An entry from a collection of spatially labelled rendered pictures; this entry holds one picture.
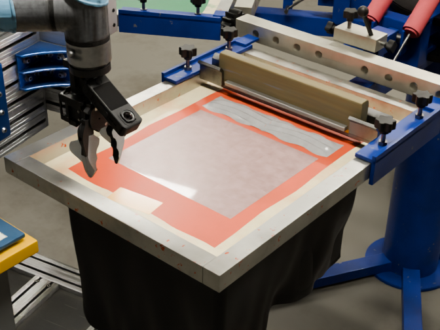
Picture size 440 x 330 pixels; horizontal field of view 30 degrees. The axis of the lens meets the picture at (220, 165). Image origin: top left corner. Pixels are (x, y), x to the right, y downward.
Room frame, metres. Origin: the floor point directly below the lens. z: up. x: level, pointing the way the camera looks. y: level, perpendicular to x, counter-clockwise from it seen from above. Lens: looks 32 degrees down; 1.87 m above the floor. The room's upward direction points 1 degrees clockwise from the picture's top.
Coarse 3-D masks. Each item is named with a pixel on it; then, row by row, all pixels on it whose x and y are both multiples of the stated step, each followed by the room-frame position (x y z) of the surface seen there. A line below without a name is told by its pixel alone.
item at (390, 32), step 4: (376, 28) 2.06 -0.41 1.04; (380, 28) 2.06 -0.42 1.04; (384, 28) 2.06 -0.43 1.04; (384, 32) 2.03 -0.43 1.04; (388, 32) 2.03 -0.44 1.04; (392, 32) 2.03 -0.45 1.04; (396, 32) 2.04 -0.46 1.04; (388, 36) 2.01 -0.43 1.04; (392, 36) 2.03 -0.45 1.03; (388, 40) 2.01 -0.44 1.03; (344, 44) 1.95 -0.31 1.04; (360, 48) 1.92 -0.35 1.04; (384, 48) 2.00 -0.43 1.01; (372, 52) 1.95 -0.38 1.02; (384, 52) 2.00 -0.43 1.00
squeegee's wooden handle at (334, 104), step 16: (224, 64) 1.83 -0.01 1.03; (240, 64) 1.80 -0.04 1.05; (256, 64) 1.77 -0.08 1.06; (224, 80) 1.83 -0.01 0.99; (240, 80) 1.80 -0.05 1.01; (256, 80) 1.77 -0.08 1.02; (272, 80) 1.74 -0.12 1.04; (288, 80) 1.71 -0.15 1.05; (304, 80) 1.69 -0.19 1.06; (272, 96) 1.73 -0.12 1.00; (288, 96) 1.71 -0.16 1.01; (304, 96) 1.68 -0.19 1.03; (320, 96) 1.65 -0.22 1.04; (336, 96) 1.62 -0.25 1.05; (352, 96) 1.62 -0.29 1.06; (320, 112) 1.65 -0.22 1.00; (336, 112) 1.62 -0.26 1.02; (352, 112) 1.60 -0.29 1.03
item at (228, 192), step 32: (320, 128) 1.66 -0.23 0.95; (224, 160) 1.51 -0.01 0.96; (256, 160) 1.51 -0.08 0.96; (288, 160) 1.51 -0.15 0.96; (320, 160) 1.51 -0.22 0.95; (160, 192) 1.38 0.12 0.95; (192, 192) 1.38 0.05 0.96; (224, 192) 1.38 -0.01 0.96; (256, 192) 1.38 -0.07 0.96; (288, 192) 1.39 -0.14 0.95; (192, 224) 1.27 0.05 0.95; (224, 224) 1.27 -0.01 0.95
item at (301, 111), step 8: (240, 88) 1.78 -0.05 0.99; (248, 88) 1.78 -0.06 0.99; (256, 96) 1.75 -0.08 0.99; (264, 96) 1.74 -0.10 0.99; (280, 104) 1.70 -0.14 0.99; (288, 104) 1.70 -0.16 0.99; (296, 112) 1.67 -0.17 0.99; (304, 112) 1.66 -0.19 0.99; (320, 120) 1.63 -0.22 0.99; (328, 120) 1.62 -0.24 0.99; (336, 128) 1.60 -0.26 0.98; (344, 128) 1.59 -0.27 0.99
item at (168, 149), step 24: (216, 96) 1.81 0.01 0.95; (240, 96) 1.81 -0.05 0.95; (168, 120) 1.68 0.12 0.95; (192, 120) 1.68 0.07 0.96; (216, 120) 1.68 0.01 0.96; (144, 144) 1.57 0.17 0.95; (168, 144) 1.57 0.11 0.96; (192, 144) 1.57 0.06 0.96; (216, 144) 1.58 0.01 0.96; (72, 168) 1.46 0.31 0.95; (120, 168) 1.47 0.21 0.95; (144, 168) 1.47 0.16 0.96; (168, 168) 1.47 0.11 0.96; (192, 168) 1.47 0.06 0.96; (144, 192) 1.38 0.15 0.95
